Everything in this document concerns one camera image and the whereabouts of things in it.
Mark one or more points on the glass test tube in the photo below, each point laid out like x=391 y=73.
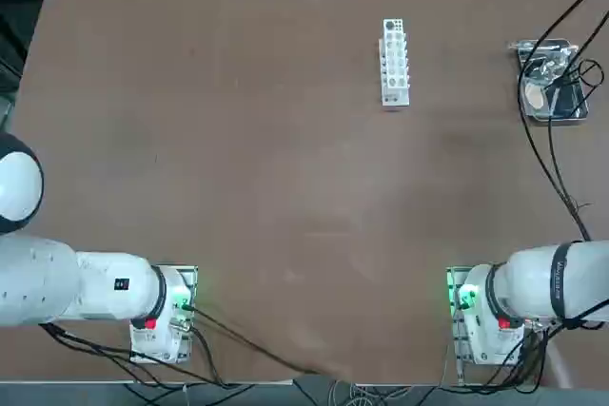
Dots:
x=523 y=46

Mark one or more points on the glass alcohol lamp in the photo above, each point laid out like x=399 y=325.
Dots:
x=547 y=68

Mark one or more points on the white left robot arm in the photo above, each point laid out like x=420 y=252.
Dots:
x=95 y=292

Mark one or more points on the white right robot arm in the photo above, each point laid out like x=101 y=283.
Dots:
x=533 y=282

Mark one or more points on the steel tray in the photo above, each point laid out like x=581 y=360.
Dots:
x=573 y=113

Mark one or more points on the white test tube rack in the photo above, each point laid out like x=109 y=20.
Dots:
x=395 y=92

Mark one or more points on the black iron tripod stand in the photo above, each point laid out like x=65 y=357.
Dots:
x=563 y=82

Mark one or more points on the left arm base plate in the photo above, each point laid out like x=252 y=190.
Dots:
x=190 y=277

